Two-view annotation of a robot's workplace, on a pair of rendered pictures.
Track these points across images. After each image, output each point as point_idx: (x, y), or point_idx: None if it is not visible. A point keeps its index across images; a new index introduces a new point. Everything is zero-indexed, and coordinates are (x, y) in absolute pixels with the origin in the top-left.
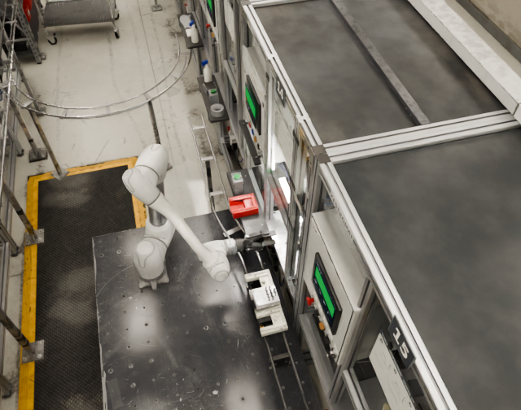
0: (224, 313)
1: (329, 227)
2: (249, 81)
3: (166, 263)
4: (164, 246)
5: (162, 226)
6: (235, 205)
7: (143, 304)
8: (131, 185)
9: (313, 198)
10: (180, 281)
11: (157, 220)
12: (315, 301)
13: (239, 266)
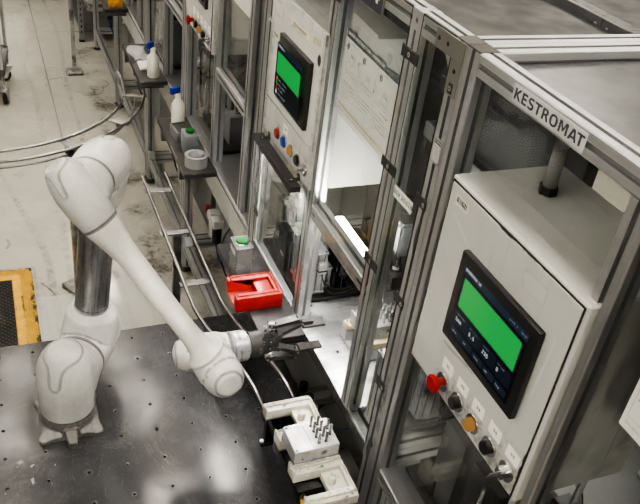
0: (218, 489)
1: (492, 192)
2: (287, 39)
3: (97, 400)
4: (99, 356)
5: (99, 316)
6: (238, 291)
7: (48, 474)
8: (63, 183)
9: (452, 150)
10: (126, 431)
11: (92, 299)
12: (447, 381)
13: (243, 407)
